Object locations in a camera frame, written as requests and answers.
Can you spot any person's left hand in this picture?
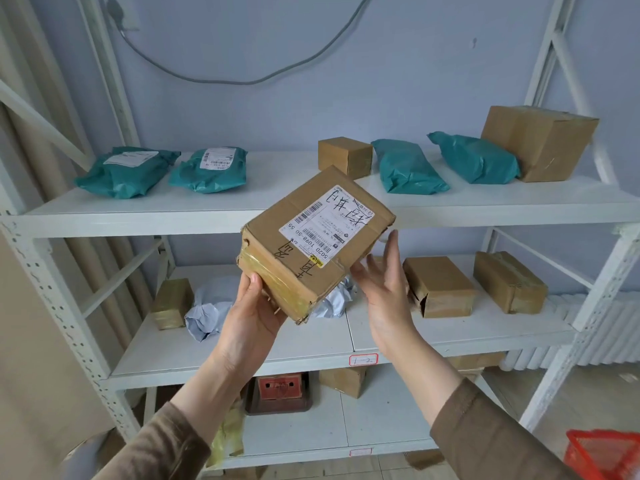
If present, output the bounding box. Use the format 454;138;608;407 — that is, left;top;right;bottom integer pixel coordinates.
212;272;289;381

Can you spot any small box shelf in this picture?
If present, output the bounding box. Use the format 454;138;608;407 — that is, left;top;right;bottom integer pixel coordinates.
151;278;195;331

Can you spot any red box in dark tray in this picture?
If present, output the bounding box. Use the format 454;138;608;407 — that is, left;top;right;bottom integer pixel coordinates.
245;372;313;417

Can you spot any red plastic basket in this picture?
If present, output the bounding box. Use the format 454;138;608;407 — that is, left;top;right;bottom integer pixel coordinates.
565;428;640;480

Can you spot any white metal shelving rack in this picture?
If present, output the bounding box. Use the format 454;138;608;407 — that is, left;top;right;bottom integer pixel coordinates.
0;0;640;471

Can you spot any yellow plastic bag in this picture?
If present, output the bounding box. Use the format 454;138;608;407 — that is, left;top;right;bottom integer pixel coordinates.
207;394;246;468

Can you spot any white radiator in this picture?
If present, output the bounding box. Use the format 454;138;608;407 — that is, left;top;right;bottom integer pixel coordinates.
499;292;640;373

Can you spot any white wall socket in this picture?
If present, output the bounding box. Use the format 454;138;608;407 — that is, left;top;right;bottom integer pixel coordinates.
107;0;141;31

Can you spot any teal mailer bag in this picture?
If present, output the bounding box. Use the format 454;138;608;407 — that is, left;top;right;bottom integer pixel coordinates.
73;146;182;199
167;146;249;195
427;130;522;185
371;138;451;195

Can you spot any large cardboard box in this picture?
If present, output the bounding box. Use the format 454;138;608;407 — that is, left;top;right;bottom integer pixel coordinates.
481;104;600;183

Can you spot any grey power cable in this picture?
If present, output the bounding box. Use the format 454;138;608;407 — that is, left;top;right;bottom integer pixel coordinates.
105;0;376;87

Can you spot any long taped cardboard box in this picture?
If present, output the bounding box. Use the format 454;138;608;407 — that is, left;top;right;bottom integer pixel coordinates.
473;250;549;315

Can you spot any person's right hand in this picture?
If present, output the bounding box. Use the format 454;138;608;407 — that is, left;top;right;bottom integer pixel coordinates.
349;229;427;364

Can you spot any yellow-taped cardboard box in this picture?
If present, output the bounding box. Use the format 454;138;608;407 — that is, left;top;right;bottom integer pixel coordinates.
235;165;397;325

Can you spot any cardboard box with torn flap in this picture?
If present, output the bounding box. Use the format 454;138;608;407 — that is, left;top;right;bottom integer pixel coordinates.
403;255;477;319

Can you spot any person's right forearm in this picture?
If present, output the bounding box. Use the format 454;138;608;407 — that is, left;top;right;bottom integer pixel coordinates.
385;337;581;480

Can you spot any person's left forearm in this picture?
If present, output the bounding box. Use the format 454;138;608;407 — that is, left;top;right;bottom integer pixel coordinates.
92;352;256;480

